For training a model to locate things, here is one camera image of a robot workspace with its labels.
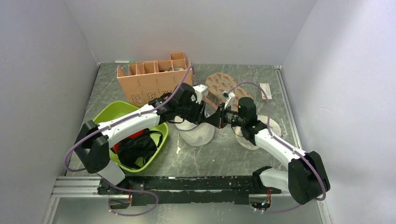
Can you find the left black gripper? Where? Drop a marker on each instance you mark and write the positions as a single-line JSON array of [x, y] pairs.
[[199, 115]]

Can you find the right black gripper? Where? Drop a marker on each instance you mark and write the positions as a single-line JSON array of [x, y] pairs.
[[215, 119]]

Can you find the white round mesh laundry bag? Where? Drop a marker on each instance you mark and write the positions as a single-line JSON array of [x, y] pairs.
[[194, 135]]

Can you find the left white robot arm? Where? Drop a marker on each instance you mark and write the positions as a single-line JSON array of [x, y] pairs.
[[94, 141]]

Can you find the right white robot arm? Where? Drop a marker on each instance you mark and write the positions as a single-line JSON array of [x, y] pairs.
[[305, 178]]

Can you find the orange plastic organizer box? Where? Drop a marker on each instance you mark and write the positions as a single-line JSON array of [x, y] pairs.
[[145, 81]]

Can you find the small white red box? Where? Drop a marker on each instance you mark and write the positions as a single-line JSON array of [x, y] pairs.
[[267, 91]]

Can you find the black garment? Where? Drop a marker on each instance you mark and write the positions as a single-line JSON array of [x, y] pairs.
[[135, 153]]

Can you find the green plastic basin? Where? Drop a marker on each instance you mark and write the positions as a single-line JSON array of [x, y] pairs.
[[118, 109]]

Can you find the green white marker pen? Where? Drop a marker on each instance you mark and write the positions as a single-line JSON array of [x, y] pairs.
[[120, 61]]

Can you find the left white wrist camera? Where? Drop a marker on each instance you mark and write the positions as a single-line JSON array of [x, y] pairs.
[[200, 91]]

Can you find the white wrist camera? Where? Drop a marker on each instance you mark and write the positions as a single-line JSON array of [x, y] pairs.
[[228, 98], [200, 91]]

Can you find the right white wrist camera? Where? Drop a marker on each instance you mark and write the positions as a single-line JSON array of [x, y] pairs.
[[228, 98]]

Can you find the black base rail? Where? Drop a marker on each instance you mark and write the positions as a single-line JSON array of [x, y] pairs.
[[144, 190]]

